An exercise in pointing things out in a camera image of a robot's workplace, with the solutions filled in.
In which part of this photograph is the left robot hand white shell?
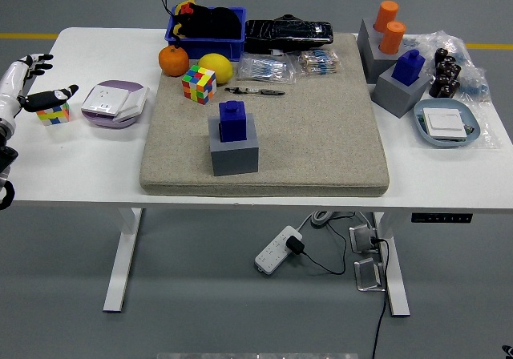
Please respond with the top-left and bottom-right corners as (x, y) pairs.
(0, 53), (80, 120)

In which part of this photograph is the blue seal stamp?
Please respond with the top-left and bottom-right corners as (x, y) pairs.
(391, 49), (426, 87)
(218, 99), (248, 143)

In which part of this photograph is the grey cube seal holder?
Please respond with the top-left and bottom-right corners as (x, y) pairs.
(208, 112), (260, 177)
(370, 63), (434, 119)

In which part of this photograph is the small colourful puzzle cube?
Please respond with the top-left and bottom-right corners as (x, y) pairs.
(35, 101), (71, 127)

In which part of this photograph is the purple plate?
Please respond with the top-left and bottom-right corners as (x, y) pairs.
(81, 79), (150, 129)

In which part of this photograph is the white table leg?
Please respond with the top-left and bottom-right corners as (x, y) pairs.
(370, 212), (411, 318)
(103, 208), (144, 314)

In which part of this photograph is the black table control panel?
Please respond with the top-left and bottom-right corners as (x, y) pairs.
(410, 212), (473, 224)

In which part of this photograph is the orange fruit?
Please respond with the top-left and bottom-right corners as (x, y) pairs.
(158, 45), (190, 78)

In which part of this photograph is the large colourful puzzle cube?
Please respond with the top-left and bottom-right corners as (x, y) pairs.
(181, 64), (218, 106)

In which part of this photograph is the yellow plastic item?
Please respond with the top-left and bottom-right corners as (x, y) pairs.
(172, 0), (196, 39)

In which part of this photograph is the blue plastic bin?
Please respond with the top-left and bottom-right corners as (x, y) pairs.
(164, 6), (247, 63)

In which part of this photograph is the yellow lemon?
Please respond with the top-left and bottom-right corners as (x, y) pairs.
(197, 53), (234, 85)

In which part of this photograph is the black cloth bag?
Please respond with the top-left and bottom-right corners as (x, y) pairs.
(172, 2), (243, 40)

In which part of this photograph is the clear flat plastic bag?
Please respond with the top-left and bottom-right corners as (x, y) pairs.
(411, 93), (502, 150)

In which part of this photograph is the blue-grey dish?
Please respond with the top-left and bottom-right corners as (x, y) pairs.
(413, 98), (482, 148)

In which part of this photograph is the black power adapter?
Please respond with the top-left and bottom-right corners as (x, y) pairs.
(285, 235), (306, 256)

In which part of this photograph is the black pen tool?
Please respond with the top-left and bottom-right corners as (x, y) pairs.
(224, 87), (286, 97)

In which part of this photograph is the white power strip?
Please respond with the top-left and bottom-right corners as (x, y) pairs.
(254, 225), (304, 276)

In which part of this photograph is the clear bag of blue resistors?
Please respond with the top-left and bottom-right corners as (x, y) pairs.
(236, 52), (297, 85)

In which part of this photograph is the clear bag with blue parts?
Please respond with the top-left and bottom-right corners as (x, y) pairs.
(402, 30), (492, 104)

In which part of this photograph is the black wrapped flat pack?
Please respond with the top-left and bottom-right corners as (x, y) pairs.
(244, 13), (334, 54)

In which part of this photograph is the grey-brown mat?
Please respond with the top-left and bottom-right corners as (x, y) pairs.
(139, 32), (390, 198)

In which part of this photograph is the clear bag of brown components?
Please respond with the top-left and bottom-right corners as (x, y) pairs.
(297, 48), (341, 76)

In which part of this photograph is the tall grey block holder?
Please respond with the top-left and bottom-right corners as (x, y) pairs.
(356, 17), (406, 85)

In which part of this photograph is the orange cylinder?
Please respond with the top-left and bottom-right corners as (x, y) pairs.
(374, 0), (400, 34)
(378, 20), (407, 55)

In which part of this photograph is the white wall socket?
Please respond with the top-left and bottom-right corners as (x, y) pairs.
(81, 85), (130, 118)

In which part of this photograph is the white switch panel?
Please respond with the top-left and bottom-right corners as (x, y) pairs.
(113, 87), (150, 123)

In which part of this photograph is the long black power cable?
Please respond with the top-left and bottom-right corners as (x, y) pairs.
(369, 236), (392, 359)

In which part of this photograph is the metal bracket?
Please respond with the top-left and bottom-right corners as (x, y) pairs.
(348, 223), (382, 255)
(353, 257), (386, 292)

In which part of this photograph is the thin black adapter cable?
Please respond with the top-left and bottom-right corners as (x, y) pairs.
(300, 221), (348, 276)

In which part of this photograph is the white coiled cable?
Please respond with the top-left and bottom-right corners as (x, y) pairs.
(296, 210), (334, 230)

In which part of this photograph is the white square switch plate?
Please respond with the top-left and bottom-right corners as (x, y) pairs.
(422, 107), (468, 139)

